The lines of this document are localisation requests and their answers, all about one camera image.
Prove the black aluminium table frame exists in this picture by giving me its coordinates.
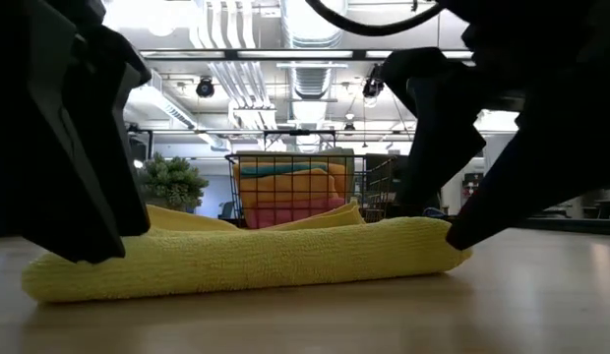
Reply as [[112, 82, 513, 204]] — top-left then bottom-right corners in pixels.
[[514, 217, 610, 236]]

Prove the white column with devices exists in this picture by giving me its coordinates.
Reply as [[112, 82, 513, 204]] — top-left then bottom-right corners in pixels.
[[483, 133, 519, 171]]

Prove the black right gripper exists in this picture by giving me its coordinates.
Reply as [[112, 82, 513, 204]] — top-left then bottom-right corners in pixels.
[[380, 0, 610, 252]]

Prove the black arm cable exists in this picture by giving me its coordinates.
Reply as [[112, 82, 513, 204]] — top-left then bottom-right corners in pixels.
[[304, 0, 445, 38]]

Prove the teal microfiber towel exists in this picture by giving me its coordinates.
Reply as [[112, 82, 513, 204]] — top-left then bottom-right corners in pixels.
[[240, 162, 331, 179]]

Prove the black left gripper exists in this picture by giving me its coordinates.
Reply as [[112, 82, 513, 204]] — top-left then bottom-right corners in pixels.
[[0, 0, 153, 238]]

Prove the green artificial plant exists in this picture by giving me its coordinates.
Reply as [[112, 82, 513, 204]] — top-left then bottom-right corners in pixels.
[[136, 151, 212, 213]]

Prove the red tool cart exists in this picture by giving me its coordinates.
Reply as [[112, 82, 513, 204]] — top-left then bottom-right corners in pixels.
[[460, 171, 486, 203]]

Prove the yellow microfiber towel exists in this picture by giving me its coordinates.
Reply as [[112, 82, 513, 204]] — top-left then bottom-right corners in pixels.
[[21, 198, 474, 304]]

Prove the copper wire basket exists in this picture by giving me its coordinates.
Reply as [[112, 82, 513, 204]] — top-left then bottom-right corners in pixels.
[[224, 152, 400, 230]]

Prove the black background case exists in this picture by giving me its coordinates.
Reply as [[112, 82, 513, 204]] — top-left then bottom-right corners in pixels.
[[365, 153, 413, 198]]

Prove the black background rig frame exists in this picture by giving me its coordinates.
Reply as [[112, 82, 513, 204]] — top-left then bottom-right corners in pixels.
[[263, 128, 338, 154], [126, 125, 154, 163]]

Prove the black ceiling camera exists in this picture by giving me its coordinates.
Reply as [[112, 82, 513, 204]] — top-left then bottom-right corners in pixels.
[[195, 76, 216, 99], [361, 63, 386, 99]]

